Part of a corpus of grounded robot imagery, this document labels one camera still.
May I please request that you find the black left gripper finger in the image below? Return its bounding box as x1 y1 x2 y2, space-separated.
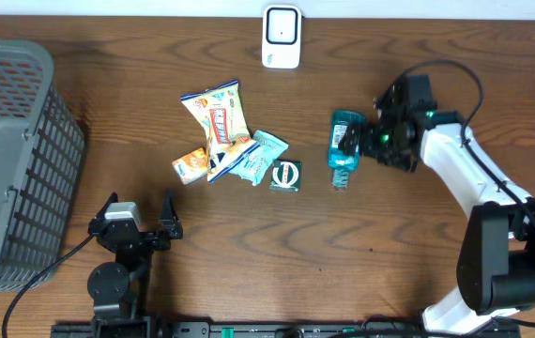
159 190 183 239
88 192 118 236

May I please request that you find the teal deodorant bottle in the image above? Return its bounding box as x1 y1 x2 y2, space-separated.
328 110 366 191

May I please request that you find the orange small carton box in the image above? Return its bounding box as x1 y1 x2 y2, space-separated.
172 147 208 185

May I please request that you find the green Zam-Buk ointment box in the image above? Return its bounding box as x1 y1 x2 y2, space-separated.
269 160 302 192

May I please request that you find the mint green wipes packet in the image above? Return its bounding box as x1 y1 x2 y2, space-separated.
230 131 289 186

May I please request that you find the yellow snack chip bag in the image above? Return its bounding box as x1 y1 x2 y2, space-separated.
180 80 260 183

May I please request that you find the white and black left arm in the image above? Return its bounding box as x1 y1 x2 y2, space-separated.
87 191 183 338

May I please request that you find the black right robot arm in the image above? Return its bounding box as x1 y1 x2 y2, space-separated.
329 86 535 335

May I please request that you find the white barcode scanner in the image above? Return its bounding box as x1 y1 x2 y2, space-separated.
261 5 302 69

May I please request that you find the grey plastic mesh basket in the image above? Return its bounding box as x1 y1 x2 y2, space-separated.
0 39 85 292

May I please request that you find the black right camera cable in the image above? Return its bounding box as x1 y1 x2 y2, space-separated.
389 59 535 329

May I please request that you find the black camera cable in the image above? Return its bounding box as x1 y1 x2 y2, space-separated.
389 59 535 329
0 233 96 338

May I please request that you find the black left camera cable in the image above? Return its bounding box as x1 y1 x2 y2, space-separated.
0 233 96 338

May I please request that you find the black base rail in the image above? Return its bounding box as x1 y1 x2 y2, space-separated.
51 321 522 338

